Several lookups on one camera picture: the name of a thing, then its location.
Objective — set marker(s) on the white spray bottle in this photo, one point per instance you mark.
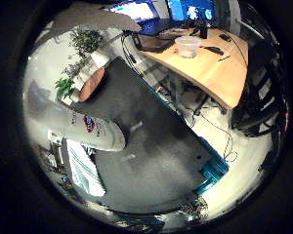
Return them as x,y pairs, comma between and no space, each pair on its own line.
78,123

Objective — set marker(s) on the striped white cloth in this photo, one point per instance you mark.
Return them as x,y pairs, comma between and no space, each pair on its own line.
84,172

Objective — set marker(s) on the dark leafy potted plant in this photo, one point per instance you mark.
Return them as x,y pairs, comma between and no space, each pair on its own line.
85,40

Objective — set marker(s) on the white plant pot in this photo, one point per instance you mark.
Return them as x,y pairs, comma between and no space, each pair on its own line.
99,58

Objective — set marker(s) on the open black laptop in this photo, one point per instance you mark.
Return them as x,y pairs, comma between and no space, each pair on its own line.
143,16

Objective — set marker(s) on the black tablet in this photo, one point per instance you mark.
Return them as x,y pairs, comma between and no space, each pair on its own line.
153,44

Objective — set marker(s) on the clear plastic container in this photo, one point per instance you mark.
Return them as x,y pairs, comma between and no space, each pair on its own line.
187,46

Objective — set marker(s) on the blue-lit computer monitor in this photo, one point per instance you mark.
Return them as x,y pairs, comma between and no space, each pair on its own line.
192,10

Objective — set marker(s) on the black computer mouse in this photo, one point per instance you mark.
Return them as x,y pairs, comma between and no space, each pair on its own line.
213,49

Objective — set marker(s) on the light wooden desk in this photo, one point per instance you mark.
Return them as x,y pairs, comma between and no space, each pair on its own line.
211,65

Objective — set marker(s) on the black pen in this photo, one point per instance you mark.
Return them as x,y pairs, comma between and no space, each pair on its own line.
224,58

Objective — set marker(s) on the black office chair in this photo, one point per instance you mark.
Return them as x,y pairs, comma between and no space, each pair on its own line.
260,91

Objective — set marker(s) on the teal box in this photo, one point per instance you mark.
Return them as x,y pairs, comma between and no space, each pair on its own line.
213,172

